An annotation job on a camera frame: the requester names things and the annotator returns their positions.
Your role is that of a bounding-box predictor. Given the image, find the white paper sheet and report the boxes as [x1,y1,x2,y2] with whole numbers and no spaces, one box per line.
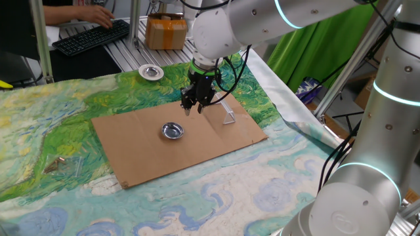
[45,26,60,47]

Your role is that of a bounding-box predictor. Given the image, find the black desk mat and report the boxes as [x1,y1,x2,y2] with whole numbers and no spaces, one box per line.
[0,45,122,83]

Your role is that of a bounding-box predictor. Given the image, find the person forearm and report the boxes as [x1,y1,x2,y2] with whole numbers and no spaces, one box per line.
[42,5,83,26]

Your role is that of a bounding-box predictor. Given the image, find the person hand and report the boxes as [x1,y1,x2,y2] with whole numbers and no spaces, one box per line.
[77,5,116,30]

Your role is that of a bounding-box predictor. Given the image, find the black keyboard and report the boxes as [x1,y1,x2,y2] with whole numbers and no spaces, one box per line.
[51,18,131,57]

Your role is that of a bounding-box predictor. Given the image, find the blue patterned bag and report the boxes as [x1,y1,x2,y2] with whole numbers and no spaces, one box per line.
[297,77,324,106]

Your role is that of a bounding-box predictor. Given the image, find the green cloth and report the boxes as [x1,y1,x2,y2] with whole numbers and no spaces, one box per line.
[267,3,378,94]

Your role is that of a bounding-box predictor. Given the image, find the painting print tablecloth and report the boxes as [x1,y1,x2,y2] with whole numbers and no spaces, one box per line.
[0,47,344,236]

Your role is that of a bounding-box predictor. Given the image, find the black cable bundle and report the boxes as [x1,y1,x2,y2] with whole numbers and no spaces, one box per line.
[316,121,362,194]

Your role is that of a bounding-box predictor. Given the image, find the brown cardboard sheet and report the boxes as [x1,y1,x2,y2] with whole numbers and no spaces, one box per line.
[91,90,269,190]

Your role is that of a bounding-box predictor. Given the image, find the white mesh bridge stand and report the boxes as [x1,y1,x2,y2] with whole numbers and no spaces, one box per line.
[209,92,236,126]

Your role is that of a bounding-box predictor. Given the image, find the black monitor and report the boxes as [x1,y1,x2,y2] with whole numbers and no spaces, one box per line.
[0,0,40,62]

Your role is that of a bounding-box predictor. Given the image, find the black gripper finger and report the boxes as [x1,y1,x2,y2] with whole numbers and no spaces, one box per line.
[196,93,215,114]
[180,85,194,117]

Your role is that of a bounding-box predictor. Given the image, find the small shiny metal plate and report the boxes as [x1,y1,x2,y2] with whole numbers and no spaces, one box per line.
[160,121,185,141]

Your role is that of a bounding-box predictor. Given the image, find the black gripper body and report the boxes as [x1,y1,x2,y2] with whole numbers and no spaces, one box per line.
[188,72,217,100]

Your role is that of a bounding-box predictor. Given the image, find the clear plastic bag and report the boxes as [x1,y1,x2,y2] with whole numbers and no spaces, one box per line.
[42,154,83,178]

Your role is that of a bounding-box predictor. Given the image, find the cardboard box orange tape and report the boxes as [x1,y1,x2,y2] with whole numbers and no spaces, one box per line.
[144,12,188,50]

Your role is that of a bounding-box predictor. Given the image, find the aluminium frame post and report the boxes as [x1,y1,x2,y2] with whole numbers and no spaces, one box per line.
[129,0,142,49]
[29,0,55,85]
[313,0,404,119]

